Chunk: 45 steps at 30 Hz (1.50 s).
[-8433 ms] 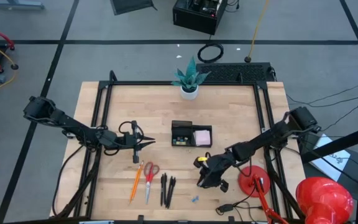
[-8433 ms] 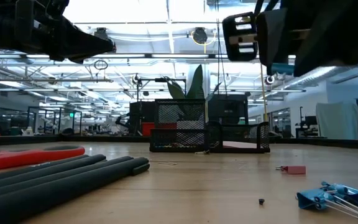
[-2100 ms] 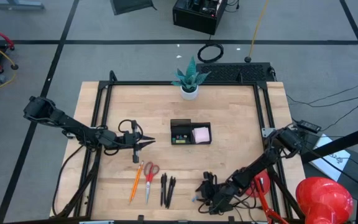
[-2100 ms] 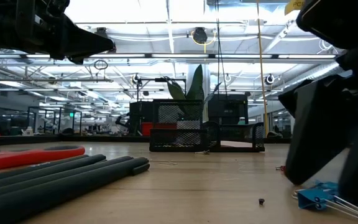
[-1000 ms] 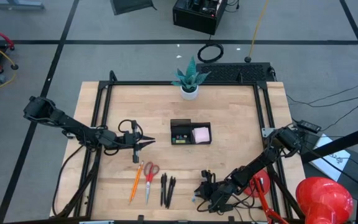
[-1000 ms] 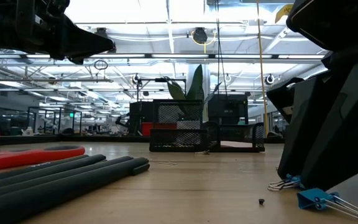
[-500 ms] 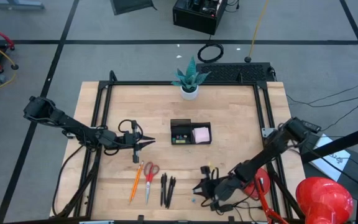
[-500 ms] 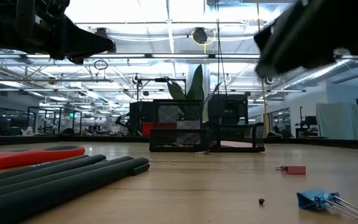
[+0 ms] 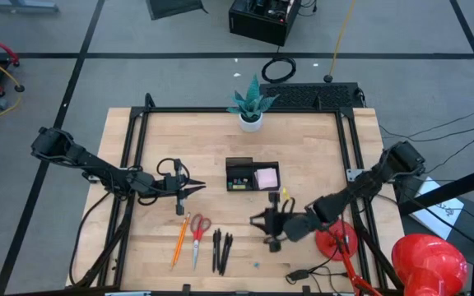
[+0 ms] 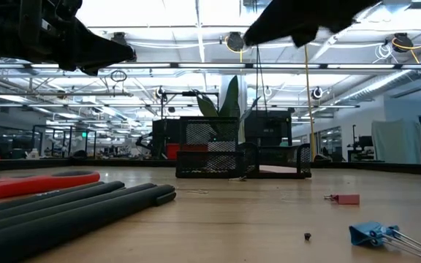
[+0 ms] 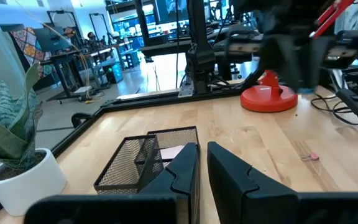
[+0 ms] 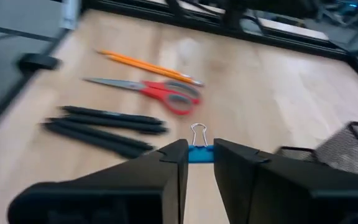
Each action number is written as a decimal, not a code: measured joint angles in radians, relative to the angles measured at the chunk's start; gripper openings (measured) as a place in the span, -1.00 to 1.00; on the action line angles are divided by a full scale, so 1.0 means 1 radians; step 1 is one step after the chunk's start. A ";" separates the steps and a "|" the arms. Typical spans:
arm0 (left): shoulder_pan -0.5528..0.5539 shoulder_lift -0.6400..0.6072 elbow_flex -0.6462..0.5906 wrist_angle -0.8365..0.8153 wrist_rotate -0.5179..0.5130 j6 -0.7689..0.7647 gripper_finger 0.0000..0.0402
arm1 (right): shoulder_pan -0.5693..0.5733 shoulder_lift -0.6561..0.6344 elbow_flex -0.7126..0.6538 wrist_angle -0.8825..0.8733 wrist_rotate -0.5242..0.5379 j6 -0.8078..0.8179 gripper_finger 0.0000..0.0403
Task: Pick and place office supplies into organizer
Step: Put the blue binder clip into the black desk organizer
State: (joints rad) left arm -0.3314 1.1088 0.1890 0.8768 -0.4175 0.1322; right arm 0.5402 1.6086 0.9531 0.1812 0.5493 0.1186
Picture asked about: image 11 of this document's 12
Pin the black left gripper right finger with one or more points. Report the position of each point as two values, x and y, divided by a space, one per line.
259 202

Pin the person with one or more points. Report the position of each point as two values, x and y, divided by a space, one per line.
91 37

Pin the colourful patterned quilt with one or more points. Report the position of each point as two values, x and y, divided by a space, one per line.
26 46

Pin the black table clamp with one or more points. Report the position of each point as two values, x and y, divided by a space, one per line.
81 119

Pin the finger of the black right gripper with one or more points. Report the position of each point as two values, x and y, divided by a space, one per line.
314 62
281 62

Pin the red desk lamp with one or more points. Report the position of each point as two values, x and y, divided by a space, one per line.
269 99

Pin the snake plant in white pot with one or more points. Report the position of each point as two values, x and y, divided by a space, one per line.
20 149

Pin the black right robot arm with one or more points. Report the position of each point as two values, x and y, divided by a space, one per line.
284 15

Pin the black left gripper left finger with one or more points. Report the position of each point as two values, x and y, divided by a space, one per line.
120 211

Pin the black mesh desk organizer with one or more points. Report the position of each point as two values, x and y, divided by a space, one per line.
126 161

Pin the black desk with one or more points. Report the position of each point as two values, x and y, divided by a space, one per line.
61 57

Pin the pink binder clip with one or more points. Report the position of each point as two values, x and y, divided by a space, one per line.
312 156

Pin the computer with blue light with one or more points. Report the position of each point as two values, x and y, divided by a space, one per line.
113 71

